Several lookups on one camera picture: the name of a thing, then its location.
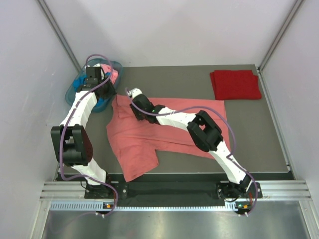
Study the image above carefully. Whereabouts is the salmon pink t-shirt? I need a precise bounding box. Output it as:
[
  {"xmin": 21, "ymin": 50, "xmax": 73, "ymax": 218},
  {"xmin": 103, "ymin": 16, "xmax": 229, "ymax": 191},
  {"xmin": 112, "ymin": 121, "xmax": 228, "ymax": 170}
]
[{"xmin": 106, "ymin": 94, "xmax": 231, "ymax": 183}]

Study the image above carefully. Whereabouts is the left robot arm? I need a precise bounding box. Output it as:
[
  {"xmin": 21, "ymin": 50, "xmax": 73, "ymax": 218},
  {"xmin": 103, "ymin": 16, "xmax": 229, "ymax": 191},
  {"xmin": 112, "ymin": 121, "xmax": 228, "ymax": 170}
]
[{"xmin": 50, "ymin": 64, "xmax": 117, "ymax": 199}]

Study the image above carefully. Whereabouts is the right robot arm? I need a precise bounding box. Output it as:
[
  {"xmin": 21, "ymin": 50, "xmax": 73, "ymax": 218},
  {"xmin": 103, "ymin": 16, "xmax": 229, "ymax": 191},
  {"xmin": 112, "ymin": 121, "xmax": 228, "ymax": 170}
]
[{"xmin": 126, "ymin": 88, "xmax": 258, "ymax": 198}]

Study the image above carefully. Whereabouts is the teal plastic basket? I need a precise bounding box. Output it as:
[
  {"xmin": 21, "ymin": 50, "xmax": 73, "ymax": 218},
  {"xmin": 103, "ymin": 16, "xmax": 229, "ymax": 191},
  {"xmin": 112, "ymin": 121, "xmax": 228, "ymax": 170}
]
[{"xmin": 65, "ymin": 58, "xmax": 124, "ymax": 113}]

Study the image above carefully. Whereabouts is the light pink t-shirt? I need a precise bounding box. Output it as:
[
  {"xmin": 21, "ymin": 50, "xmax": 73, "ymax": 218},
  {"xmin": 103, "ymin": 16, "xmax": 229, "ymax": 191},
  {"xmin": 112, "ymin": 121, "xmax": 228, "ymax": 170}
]
[{"xmin": 101, "ymin": 64, "xmax": 119, "ymax": 85}]

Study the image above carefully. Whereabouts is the blue t-shirt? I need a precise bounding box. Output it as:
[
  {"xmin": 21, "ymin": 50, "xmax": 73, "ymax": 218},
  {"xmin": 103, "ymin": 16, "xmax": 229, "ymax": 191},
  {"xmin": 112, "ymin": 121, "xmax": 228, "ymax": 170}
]
[{"xmin": 72, "ymin": 75, "xmax": 86, "ymax": 91}]

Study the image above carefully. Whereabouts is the folded red t-shirt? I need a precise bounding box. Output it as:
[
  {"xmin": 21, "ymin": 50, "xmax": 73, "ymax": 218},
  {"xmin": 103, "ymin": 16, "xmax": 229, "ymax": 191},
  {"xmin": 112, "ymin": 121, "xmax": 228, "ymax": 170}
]
[{"xmin": 210, "ymin": 70, "xmax": 262, "ymax": 101}]

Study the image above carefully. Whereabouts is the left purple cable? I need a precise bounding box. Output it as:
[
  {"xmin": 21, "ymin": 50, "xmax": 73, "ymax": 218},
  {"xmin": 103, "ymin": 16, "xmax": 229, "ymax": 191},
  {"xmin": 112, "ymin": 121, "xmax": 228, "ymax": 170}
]
[{"xmin": 57, "ymin": 53, "xmax": 119, "ymax": 216}]

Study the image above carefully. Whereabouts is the purple cable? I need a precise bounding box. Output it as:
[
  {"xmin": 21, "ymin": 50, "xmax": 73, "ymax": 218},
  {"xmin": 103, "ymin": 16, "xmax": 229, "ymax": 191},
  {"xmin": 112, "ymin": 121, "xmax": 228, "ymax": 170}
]
[
  {"xmin": 124, "ymin": 87, "xmax": 259, "ymax": 217},
  {"xmin": 57, "ymin": 53, "xmax": 119, "ymax": 216}
]

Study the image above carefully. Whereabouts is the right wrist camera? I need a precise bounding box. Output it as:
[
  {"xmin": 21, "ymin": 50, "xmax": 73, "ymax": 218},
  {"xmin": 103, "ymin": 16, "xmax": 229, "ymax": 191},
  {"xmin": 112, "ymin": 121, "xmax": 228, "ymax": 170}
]
[{"xmin": 125, "ymin": 88, "xmax": 143, "ymax": 99}]

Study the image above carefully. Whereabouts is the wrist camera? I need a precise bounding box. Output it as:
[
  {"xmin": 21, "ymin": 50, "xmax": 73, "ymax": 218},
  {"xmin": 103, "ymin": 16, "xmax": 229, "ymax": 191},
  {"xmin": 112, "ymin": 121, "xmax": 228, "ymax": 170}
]
[
  {"xmin": 85, "ymin": 64, "xmax": 105, "ymax": 85},
  {"xmin": 125, "ymin": 88, "xmax": 143, "ymax": 99}
]

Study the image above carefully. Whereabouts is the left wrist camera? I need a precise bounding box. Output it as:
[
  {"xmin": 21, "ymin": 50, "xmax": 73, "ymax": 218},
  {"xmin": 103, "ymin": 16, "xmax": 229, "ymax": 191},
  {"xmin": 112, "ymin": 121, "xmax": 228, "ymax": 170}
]
[{"xmin": 85, "ymin": 64, "xmax": 105, "ymax": 85}]

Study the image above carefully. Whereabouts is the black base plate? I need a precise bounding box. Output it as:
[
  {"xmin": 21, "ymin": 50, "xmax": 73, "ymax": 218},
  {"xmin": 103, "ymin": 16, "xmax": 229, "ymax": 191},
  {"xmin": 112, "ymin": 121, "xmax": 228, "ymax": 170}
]
[{"xmin": 84, "ymin": 173, "xmax": 295, "ymax": 206}]

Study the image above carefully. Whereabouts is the left aluminium corner post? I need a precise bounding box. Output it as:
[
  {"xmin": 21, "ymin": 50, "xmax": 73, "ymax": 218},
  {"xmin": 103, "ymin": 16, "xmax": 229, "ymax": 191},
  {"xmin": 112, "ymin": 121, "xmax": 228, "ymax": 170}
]
[{"xmin": 35, "ymin": 0, "xmax": 81, "ymax": 72}]

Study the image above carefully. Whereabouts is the aluminium corner post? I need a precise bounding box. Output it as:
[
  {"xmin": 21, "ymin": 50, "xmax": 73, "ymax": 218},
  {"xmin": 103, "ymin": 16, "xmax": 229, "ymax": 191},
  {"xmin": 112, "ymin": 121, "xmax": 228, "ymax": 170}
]
[
  {"xmin": 35, "ymin": 0, "xmax": 81, "ymax": 72},
  {"xmin": 257, "ymin": 0, "xmax": 306, "ymax": 73}
]

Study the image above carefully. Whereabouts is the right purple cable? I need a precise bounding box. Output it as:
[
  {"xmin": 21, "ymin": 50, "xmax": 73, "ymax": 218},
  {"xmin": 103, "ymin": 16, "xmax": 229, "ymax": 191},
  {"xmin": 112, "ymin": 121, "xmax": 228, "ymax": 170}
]
[{"xmin": 124, "ymin": 87, "xmax": 259, "ymax": 217}]

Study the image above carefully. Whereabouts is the right aluminium corner post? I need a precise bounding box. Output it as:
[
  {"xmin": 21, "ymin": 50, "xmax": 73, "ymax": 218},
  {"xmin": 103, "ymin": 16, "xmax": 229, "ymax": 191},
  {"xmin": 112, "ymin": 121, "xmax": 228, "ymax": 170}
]
[{"xmin": 257, "ymin": 0, "xmax": 306, "ymax": 73}]

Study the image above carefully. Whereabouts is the slotted cable duct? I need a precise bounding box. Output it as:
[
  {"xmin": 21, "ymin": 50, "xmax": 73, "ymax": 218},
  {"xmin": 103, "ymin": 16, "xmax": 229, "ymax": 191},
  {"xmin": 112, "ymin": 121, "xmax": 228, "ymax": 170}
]
[{"xmin": 49, "ymin": 201, "xmax": 248, "ymax": 213}]

